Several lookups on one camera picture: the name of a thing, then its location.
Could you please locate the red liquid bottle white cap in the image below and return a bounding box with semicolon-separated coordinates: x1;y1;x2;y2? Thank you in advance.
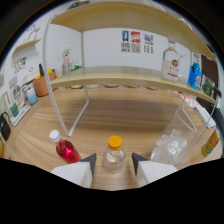
48;129;82;164

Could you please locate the clear bottle orange cap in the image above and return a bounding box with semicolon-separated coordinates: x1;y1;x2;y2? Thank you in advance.
102;135;127;174

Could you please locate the yellow drink can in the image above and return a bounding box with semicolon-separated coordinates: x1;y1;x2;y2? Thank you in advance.
201;129;222;158

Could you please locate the green cup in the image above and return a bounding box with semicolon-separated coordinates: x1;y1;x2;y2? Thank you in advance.
9;102;20;118

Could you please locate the clear glass with ice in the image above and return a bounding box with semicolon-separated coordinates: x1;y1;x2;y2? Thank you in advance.
149;105;208;168

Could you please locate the white notebook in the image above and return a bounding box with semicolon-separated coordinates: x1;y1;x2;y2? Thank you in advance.
182;94;217;129

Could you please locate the white tray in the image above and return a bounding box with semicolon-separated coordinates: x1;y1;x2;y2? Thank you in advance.
9;104;32;127

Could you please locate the black bag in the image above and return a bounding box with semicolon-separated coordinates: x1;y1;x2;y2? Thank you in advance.
0;111;12;142

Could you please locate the blue liquid bottle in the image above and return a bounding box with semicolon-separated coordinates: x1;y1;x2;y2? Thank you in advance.
187;53;203;91

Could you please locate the clear bottle red label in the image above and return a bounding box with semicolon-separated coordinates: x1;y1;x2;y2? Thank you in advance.
160;36;181;83

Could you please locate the green leafy plant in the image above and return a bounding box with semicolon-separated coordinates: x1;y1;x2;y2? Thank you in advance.
70;64;83;72

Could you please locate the brown door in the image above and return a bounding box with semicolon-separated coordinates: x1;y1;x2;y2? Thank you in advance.
199;44;220;88

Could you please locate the two-tier wooden white-frame rack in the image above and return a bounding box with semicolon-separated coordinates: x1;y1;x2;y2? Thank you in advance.
41;1;223;138

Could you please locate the wooden wall shelf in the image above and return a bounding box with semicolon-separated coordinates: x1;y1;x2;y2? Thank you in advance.
11;38;43;56

